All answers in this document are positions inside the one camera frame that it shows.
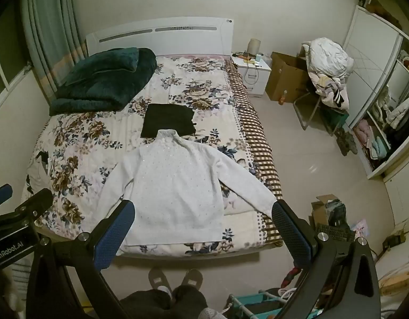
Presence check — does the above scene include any white headboard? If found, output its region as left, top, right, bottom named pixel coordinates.
left=85, top=16, right=235, bottom=57

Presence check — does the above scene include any grey and black cloth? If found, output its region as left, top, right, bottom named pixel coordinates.
left=25, top=151, right=54, bottom=195

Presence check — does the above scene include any black keyboard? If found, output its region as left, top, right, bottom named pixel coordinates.
left=316, top=224, right=356, bottom=244

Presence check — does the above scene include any white nightstand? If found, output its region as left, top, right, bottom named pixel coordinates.
left=231, top=54, right=272, bottom=98

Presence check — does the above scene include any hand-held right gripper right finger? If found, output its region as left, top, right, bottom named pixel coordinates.
left=271, top=199, right=382, bottom=319

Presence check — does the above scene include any person's right slipper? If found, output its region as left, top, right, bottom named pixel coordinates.
left=180, top=268, right=204, bottom=289

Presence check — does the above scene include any green bag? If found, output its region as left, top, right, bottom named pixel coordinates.
left=321, top=108, right=349, bottom=131

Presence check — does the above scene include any black folded garment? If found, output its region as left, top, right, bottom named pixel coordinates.
left=140, top=104, right=197, bottom=138

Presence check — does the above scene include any pile of clothes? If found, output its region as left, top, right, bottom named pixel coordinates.
left=302, top=37, right=354, bottom=108

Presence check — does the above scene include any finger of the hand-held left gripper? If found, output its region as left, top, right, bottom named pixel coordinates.
left=0, top=184, right=13, bottom=211
left=5, top=189, right=54, bottom=226

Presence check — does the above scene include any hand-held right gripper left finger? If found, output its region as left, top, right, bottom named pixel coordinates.
left=25, top=199, right=136, bottom=319

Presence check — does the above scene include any dark green plush blanket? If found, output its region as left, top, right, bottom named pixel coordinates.
left=49, top=47, right=157, bottom=116

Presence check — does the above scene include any window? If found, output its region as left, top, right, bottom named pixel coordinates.
left=0, top=23, right=36, bottom=107

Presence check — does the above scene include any large brown cardboard box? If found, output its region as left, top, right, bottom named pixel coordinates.
left=265, top=52, right=311, bottom=103

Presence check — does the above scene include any pair of dark patterned slippers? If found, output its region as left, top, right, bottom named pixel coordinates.
left=334, top=128, right=358, bottom=156

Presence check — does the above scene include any small open cardboard box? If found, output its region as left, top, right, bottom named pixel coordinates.
left=311, top=194, right=348, bottom=230

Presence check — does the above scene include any teal drying rack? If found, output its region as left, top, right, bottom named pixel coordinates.
left=226, top=291, right=321, bottom=319

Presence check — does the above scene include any floral bedsheet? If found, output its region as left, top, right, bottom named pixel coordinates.
left=21, top=53, right=285, bottom=260

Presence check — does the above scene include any white wardrobe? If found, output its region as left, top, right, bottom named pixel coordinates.
left=340, top=5, right=409, bottom=180

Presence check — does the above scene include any person's left slipper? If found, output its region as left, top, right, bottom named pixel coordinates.
left=148, top=267, right=173, bottom=301

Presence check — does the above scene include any metal folding chair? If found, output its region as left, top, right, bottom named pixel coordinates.
left=293, top=86, right=349, bottom=137

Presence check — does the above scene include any person's slipper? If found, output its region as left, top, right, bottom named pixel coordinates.
left=148, top=267, right=173, bottom=301
left=180, top=268, right=204, bottom=289

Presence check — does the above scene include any green curtain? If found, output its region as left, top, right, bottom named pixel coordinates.
left=19, top=0, right=89, bottom=103

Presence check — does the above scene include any white towel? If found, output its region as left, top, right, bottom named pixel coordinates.
left=93, top=129, right=278, bottom=246

